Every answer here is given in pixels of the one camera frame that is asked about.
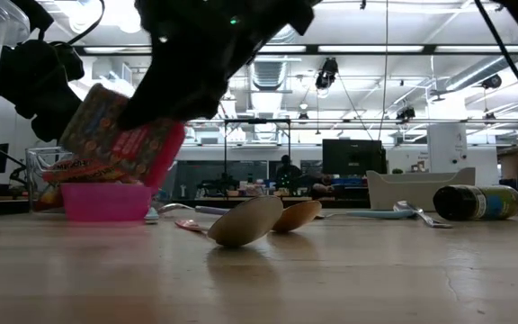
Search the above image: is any gold spoon green handle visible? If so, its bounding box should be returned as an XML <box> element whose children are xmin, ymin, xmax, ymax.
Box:
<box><xmin>271</xmin><ymin>199</ymin><xmax>323</xmax><ymax>234</ymax></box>

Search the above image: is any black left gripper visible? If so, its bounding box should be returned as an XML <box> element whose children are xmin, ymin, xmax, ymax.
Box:
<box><xmin>0</xmin><ymin>39</ymin><xmax>85</xmax><ymax>143</ymax></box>

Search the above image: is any grey plastic bin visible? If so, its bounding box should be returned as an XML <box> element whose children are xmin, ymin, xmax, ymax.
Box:
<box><xmin>366</xmin><ymin>166</ymin><xmax>477</xmax><ymax>212</ymax></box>

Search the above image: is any silver ceiling pipe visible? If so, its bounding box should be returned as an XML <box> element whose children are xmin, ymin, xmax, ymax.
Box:
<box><xmin>441</xmin><ymin>54</ymin><xmax>518</xmax><ymax>94</ymax></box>

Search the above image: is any black overhead beam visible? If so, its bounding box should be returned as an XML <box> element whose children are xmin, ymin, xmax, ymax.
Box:
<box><xmin>72</xmin><ymin>43</ymin><xmax>518</xmax><ymax>57</ymax></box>

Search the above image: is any red spice tin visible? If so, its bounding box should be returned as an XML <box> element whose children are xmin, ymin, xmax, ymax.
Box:
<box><xmin>58</xmin><ymin>83</ymin><xmax>187</xmax><ymax>190</ymax></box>

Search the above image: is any ceiling light strip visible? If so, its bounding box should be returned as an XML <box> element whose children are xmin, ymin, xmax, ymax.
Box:
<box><xmin>258</xmin><ymin>45</ymin><xmax>308</xmax><ymax>54</ymax></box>
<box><xmin>317</xmin><ymin>45</ymin><xmax>424</xmax><ymax>53</ymax></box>
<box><xmin>83</xmin><ymin>46</ymin><xmax>128</xmax><ymax>54</ymax></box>
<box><xmin>435</xmin><ymin>45</ymin><xmax>518</xmax><ymax>53</ymax></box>

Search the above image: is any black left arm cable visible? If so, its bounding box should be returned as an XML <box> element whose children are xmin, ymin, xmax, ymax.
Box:
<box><xmin>38</xmin><ymin>0</ymin><xmax>107</xmax><ymax>46</ymax></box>

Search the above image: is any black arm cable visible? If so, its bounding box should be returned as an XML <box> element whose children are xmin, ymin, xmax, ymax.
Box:
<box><xmin>38</xmin><ymin>0</ymin><xmax>107</xmax><ymax>46</ymax></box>
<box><xmin>473</xmin><ymin>0</ymin><xmax>518</xmax><ymax>141</ymax></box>

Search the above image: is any dark green-labelled spice jar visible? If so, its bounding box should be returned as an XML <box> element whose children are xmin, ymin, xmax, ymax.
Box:
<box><xmin>433</xmin><ymin>184</ymin><xmax>518</xmax><ymax>221</ymax></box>

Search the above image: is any clear rigid organizer bin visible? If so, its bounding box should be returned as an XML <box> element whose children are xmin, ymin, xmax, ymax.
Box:
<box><xmin>24</xmin><ymin>146</ymin><xmax>78</xmax><ymax>212</ymax></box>

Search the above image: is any black hanging spotlight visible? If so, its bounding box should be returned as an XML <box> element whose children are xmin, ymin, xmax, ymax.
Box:
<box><xmin>481</xmin><ymin>74</ymin><xmax>503</xmax><ymax>90</ymax></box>
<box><xmin>315</xmin><ymin>57</ymin><xmax>339</xmax><ymax>90</ymax></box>
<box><xmin>396</xmin><ymin>105</ymin><xmax>416</xmax><ymax>122</ymax></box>

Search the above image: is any white column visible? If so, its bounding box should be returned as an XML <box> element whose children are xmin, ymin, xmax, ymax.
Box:
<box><xmin>427</xmin><ymin>123</ymin><xmax>469</xmax><ymax>175</ymax></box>

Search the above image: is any person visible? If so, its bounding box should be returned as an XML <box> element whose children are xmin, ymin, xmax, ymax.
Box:
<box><xmin>274</xmin><ymin>154</ymin><xmax>304</xmax><ymax>193</ymax></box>

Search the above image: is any pink plastic bowl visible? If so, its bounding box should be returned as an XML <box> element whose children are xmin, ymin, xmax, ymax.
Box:
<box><xmin>59</xmin><ymin>182</ymin><xmax>153</xmax><ymax>222</ymax></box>

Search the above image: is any plain silver spoon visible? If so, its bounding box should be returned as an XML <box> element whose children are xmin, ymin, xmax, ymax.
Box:
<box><xmin>392</xmin><ymin>200</ymin><xmax>453</xmax><ymax>230</ymax></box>

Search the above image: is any silver spoon orange handle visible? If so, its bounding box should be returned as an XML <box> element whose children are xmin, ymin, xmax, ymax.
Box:
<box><xmin>174</xmin><ymin>194</ymin><xmax>285</xmax><ymax>248</ymax></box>

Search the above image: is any blue-handled spoon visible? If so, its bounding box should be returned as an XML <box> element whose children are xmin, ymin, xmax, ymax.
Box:
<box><xmin>321</xmin><ymin>207</ymin><xmax>415</xmax><ymax>221</ymax></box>

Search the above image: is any ceiling air duct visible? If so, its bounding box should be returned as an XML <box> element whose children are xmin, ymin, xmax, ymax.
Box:
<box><xmin>247</xmin><ymin>26</ymin><xmax>305</xmax><ymax>94</ymax></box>

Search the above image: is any thin hanging cable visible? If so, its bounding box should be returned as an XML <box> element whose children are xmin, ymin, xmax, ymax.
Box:
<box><xmin>378</xmin><ymin>0</ymin><xmax>389</xmax><ymax>141</ymax></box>

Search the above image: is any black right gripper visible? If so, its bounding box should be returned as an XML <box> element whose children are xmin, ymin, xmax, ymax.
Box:
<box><xmin>117</xmin><ymin>0</ymin><xmax>317</xmax><ymax>132</ymax></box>

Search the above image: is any black monitor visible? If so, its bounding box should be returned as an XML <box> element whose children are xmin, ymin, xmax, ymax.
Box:
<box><xmin>321</xmin><ymin>138</ymin><xmax>389</xmax><ymax>176</ymax></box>

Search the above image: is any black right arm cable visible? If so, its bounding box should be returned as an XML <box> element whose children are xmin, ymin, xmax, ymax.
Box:
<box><xmin>473</xmin><ymin>0</ymin><xmax>518</xmax><ymax>141</ymax></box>

